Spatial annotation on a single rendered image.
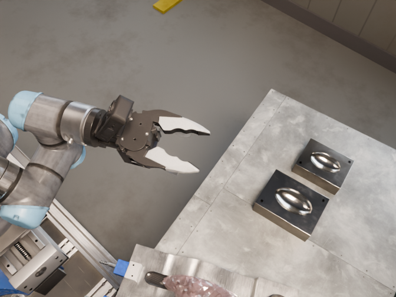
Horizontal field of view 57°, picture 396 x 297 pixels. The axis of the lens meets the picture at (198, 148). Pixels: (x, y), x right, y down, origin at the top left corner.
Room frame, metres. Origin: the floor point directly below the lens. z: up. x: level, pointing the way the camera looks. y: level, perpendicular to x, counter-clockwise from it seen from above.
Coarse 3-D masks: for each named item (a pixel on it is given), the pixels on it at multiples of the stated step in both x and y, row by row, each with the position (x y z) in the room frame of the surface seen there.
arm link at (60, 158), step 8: (40, 144) 0.37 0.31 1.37; (56, 144) 0.36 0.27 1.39; (64, 144) 0.36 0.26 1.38; (72, 144) 0.37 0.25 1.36; (80, 144) 0.39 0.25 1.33; (40, 152) 0.35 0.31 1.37; (48, 152) 0.35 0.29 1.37; (56, 152) 0.35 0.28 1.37; (64, 152) 0.36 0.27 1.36; (72, 152) 0.36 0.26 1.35; (80, 152) 0.38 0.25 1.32; (32, 160) 0.33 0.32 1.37; (40, 160) 0.33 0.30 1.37; (48, 160) 0.33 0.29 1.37; (56, 160) 0.34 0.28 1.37; (64, 160) 0.34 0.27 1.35; (72, 160) 0.35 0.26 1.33; (80, 160) 0.37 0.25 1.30; (56, 168) 0.32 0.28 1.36; (64, 168) 0.33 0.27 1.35; (72, 168) 0.36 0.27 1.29; (64, 176) 0.32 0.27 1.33
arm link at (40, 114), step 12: (24, 96) 0.41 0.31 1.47; (36, 96) 0.41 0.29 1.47; (48, 96) 0.41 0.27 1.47; (12, 108) 0.39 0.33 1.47; (24, 108) 0.38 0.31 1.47; (36, 108) 0.38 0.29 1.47; (48, 108) 0.38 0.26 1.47; (60, 108) 0.38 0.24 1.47; (12, 120) 0.37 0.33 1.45; (24, 120) 0.37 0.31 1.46; (36, 120) 0.36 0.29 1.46; (48, 120) 0.36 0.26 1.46; (60, 120) 0.36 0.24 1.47; (36, 132) 0.36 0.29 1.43; (48, 132) 0.35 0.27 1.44; (60, 132) 0.35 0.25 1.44; (48, 144) 0.36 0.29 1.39
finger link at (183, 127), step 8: (160, 120) 0.36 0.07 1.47; (168, 120) 0.36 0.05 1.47; (176, 120) 0.36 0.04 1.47; (184, 120) 0.36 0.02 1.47; (160, 128) 0.36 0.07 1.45; (168, 128) 0.34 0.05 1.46; (176, 128) 0.35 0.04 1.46; (184, 128) 0.34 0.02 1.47; (192, 128) 0.34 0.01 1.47; (200, 128) 0.34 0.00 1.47; (184, 136) 0.36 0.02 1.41
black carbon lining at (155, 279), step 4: (148, 272) 0.23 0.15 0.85; (152, 272) 0.23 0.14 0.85; (156, 272) 0.23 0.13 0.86; (148, 276) 0.22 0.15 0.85; (152, 276) 0.22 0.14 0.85; (156, 276) 0.22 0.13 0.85; (160, 276) 0.22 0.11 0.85; (164, 276) 0.21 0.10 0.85; (148, 280) 0.20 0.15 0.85; (152, 280) 0.20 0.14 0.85; (156, 280) 0.20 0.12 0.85; (160, 280) 0.20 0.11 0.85; (148, 284) 0.19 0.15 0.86; (152, 284) 0.19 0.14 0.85; (156, 284) 0.19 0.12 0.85; (160, 284) 0.19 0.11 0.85; (164, 288) 0.18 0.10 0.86
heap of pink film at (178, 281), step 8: (168, 280) 0.20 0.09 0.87; (176, 280) 0.20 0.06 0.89; (184, 280) 0.19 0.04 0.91; (192, 280) 0.19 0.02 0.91; (200, 280) 0.19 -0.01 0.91; (208, 280) 0.19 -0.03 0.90; (168, 288) 0.18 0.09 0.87; (176, 288) 0.17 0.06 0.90; (184, 288) 0.17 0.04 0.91; (192, 288) 0.17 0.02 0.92; (200, 288) 0.17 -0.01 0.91; (208, 288) 0.17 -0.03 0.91; (216, 288) 0.17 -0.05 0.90; (224, 288) 0.18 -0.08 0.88; (176, 296) 0.15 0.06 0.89; (184, 296) 0.15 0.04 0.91; (192, 296) 0.15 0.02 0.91; (200, 296) 0.15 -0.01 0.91; (208, 296) 0.15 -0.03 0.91; (216, 296) 0.15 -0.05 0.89; (224, 296) 0.15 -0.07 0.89; (232, 296) 0.15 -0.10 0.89
